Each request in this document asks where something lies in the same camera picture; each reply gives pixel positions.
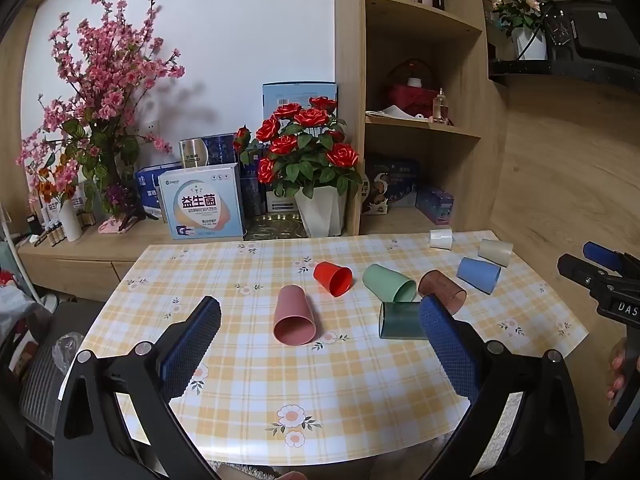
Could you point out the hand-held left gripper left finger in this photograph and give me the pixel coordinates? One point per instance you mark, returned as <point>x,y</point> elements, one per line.
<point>192,347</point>

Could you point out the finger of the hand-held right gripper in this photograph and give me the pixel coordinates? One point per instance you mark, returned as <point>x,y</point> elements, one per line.
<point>580,270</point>
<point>596,250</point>

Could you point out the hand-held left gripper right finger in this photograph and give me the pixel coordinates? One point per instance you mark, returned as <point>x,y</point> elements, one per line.
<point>450,352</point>

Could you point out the pink cup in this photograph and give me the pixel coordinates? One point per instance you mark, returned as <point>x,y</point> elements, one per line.
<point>294,310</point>

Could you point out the dark green translucent cup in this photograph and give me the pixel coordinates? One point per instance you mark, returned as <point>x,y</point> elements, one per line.
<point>402,321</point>

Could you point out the brown translucent cup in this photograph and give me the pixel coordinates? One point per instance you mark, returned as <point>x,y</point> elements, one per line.
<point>442,287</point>

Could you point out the blue cup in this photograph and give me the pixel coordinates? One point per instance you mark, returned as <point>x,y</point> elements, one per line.
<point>475,272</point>

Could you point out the beige cup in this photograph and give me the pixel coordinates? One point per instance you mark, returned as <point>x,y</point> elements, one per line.
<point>495,252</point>

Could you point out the light green cup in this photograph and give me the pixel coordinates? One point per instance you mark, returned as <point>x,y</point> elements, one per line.
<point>385,280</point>

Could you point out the white cup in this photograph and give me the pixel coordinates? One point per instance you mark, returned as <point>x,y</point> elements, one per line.
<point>441,238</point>

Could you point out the red cup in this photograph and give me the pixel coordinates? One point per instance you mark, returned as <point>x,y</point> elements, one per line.
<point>330,275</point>

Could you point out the person's right hand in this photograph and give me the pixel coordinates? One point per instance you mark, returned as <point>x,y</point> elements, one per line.
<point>616,367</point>

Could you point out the yellow plaid floral tablecloth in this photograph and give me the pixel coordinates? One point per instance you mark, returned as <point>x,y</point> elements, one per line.
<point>250,410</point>

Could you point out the clear plastic bag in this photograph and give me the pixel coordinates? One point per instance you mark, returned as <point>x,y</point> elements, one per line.
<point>67,352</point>

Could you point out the white and blue carton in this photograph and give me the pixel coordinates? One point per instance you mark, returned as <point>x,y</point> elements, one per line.
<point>202,205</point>

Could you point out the wooden sideboard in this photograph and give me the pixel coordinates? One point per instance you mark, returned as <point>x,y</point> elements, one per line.
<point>75,265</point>

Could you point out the pink cloth item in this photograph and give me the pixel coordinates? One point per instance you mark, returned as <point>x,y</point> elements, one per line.
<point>115,226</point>

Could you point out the gold patterned tray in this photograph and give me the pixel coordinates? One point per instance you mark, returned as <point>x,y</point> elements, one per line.
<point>272,225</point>

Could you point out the purple box on shelf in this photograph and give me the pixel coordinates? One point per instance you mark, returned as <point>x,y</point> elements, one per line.
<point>435,205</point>

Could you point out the black ribbed mat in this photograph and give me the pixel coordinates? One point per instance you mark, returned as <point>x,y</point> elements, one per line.
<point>42,385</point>

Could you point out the blue and white box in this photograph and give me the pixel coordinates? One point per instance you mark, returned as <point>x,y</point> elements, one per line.
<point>147,185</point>

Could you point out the white slim vase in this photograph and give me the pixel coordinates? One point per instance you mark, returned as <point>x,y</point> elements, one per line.
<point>71,222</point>

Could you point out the blue moon print box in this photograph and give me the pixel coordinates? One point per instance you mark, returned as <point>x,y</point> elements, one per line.
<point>395,185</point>

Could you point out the row of small bottles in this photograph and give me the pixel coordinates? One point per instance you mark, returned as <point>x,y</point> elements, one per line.
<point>47,232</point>

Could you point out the black shelf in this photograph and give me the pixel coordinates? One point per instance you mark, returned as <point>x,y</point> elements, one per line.
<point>550,67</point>

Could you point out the silver metal tin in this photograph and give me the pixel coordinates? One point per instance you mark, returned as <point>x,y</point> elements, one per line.
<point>192,152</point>

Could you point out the dark blue patterned box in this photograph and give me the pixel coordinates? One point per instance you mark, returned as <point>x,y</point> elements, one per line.
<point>220,149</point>

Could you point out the clear perfume bottle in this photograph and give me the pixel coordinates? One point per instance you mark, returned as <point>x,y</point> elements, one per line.
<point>440,107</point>

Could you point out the black device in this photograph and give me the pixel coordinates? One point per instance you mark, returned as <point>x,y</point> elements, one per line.
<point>600,30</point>

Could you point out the red roses in white pot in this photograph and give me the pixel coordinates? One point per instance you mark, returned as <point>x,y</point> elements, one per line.
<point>305,155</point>

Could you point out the red basket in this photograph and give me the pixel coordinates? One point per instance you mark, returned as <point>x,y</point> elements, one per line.
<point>410,97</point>

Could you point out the white cloth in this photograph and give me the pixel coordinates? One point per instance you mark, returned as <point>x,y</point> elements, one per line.
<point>392,111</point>

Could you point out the pink roses in white pot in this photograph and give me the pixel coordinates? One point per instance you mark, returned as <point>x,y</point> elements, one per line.
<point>525,15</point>

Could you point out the wooden shelf unit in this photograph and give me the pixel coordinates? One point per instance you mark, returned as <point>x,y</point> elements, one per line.
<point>350,110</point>

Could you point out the tall light blue box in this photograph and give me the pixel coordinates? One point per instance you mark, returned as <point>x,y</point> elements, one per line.
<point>285,95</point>

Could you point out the pink blossom branch arrangement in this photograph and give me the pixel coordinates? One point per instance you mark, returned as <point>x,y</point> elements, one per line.
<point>110,75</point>

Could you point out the white wall socket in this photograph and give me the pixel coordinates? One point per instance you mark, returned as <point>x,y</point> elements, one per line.
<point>153,126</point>

